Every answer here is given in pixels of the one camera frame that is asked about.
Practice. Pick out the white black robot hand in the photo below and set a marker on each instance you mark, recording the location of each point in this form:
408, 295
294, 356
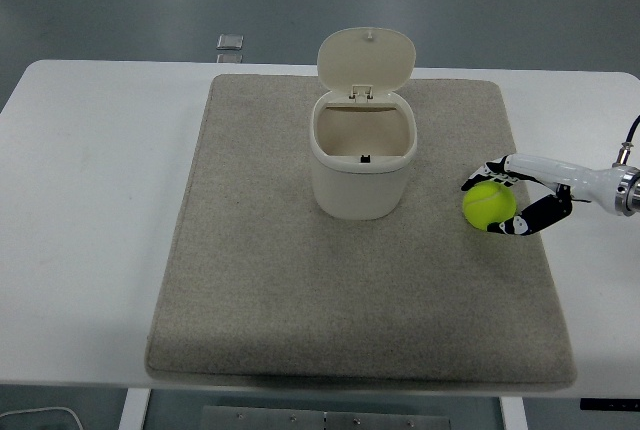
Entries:
550, 170

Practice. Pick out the yellow-green tennis ball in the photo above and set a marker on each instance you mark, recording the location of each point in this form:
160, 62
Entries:
487, 205

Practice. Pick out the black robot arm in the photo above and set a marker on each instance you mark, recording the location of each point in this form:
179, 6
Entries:
631, 190

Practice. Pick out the cream bin with flip lid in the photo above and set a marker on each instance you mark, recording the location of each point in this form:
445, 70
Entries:
357, 185

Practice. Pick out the black table control panel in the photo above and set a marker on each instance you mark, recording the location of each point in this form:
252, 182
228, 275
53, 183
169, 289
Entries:
610, 404

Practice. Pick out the white table leg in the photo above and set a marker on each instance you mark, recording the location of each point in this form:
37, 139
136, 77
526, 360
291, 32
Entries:
512, 414
134, 410

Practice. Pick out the grey beige felt mat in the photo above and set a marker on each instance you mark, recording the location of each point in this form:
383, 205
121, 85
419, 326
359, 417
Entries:
310, 290

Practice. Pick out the grey metal plate with screws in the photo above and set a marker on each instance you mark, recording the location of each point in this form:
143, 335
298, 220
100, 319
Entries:
325, 419

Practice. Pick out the small metal floor plate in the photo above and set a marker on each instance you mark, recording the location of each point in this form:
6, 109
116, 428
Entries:
229, 58
230, 41

